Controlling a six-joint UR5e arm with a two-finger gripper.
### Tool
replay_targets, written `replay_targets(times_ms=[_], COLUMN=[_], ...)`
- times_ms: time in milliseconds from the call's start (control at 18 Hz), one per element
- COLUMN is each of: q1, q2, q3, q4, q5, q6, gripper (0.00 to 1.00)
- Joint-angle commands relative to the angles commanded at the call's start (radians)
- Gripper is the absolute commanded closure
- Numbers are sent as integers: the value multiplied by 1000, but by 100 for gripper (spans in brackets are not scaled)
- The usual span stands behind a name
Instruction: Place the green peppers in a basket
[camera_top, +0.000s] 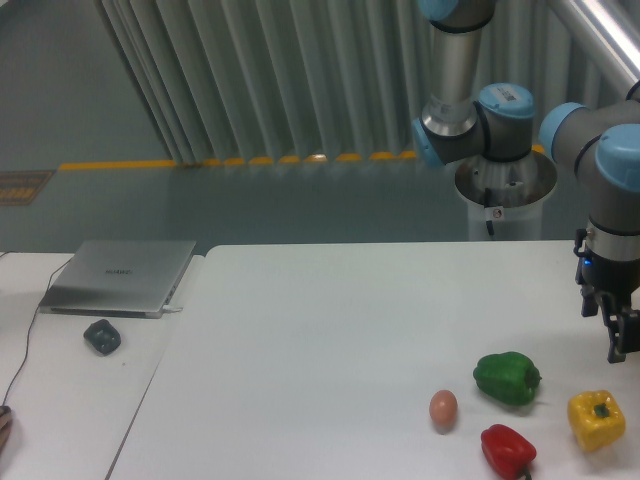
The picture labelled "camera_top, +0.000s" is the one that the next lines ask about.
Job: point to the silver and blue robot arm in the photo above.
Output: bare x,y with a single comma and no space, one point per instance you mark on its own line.
600,147

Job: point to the red bell pepper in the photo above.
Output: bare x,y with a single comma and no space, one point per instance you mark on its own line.
507,452

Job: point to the silver laptop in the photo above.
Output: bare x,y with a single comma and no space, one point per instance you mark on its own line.
119,278

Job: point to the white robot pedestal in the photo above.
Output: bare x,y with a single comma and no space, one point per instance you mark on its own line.
505,201

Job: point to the small black object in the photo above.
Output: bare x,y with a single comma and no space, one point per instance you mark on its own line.
103,337

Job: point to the green bell pepper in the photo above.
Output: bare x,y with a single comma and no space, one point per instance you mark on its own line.
510,377

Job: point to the pleated grey curtain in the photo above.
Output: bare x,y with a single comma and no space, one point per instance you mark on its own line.
246,80

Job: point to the white usb dongle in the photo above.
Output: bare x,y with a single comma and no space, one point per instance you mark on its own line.
172,309

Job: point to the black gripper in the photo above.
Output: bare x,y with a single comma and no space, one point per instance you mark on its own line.
609,264

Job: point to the yellow bell pepper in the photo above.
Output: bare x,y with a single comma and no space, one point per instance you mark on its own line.
596,419

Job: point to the brown egg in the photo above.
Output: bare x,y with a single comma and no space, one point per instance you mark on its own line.
443,408

